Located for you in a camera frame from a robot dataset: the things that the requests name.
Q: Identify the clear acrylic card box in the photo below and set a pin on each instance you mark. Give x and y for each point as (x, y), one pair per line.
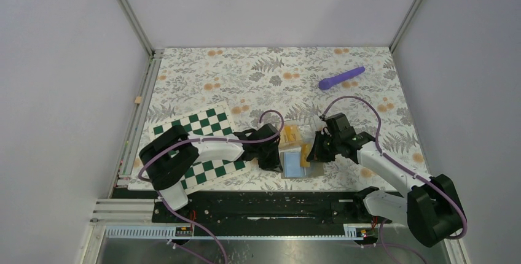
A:
(307, 128)

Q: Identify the floral patterned table mat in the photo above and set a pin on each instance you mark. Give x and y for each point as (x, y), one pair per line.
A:
(266, 84)

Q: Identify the green white chessboard mat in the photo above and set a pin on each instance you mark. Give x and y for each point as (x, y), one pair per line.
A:
(216, 120)

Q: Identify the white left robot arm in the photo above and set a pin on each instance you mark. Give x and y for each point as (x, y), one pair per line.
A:
(167, 158)

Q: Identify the purple cylindrical tool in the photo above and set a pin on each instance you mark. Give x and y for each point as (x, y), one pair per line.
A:
(329, 82)

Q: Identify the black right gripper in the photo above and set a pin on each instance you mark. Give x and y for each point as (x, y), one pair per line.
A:
(317, 153)

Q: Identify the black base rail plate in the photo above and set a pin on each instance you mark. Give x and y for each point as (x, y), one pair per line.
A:
(269, 215)

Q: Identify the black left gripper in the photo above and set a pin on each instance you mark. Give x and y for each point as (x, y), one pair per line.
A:
(274, 164)

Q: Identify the grey card holder wallet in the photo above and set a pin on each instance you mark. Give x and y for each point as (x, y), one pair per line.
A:
(292, 169)

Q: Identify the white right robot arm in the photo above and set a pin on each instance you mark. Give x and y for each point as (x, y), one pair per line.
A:
(428, 206)

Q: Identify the gold VIP card stack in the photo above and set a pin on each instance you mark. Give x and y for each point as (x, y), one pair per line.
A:
(290, 137)

